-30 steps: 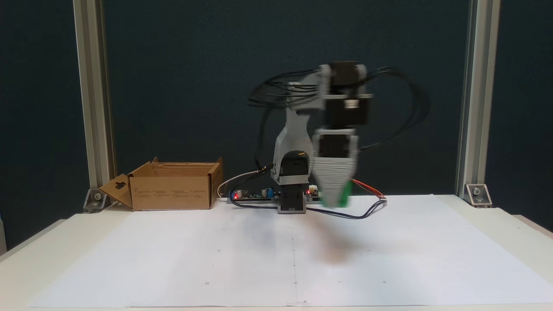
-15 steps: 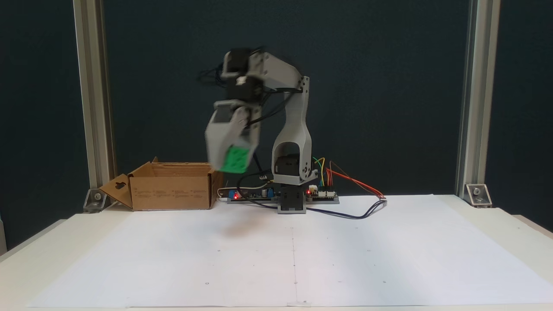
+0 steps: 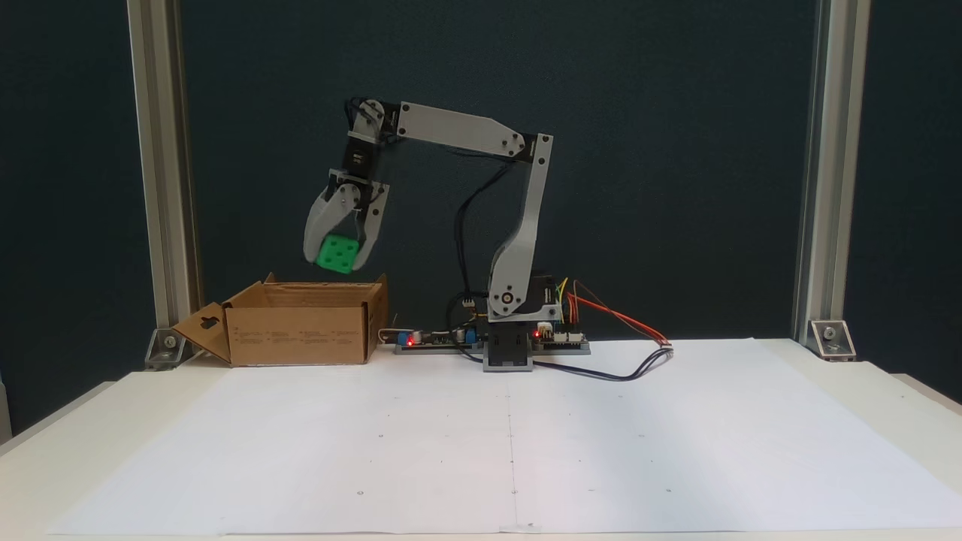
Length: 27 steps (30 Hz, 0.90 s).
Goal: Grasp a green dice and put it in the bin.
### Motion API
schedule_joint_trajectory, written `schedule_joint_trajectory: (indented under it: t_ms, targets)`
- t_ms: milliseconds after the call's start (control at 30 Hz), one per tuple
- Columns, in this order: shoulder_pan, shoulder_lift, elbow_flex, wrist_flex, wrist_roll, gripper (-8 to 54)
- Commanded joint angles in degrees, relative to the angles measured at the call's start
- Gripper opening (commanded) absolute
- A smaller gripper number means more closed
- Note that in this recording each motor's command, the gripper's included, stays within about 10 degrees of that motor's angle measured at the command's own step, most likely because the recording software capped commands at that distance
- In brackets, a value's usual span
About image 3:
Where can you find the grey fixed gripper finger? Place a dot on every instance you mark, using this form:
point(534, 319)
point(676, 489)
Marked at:
point(376, 233)

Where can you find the brown cardboard box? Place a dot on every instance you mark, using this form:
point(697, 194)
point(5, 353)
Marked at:
point(301, 330)

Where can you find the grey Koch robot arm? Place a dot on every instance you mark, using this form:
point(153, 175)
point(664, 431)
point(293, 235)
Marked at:
point(458, 128)

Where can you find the aluminium frame post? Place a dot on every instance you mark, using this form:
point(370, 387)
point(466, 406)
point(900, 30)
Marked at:
point(834, 150)
point(165, 150)

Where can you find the green dice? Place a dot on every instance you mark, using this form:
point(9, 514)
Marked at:
point(337, 254)

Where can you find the metal corner bracket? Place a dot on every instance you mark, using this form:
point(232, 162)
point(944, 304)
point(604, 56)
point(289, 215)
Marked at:
point(167, 349)
point(833, 340)

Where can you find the grey pivoting gripper finger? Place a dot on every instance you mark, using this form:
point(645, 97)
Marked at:
point(319, 218)

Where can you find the blue circuit board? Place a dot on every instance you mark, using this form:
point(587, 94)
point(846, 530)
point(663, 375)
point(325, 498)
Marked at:
point(440, 343)

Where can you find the white paper sheet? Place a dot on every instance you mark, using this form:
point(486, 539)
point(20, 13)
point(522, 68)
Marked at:
point(376, 451)

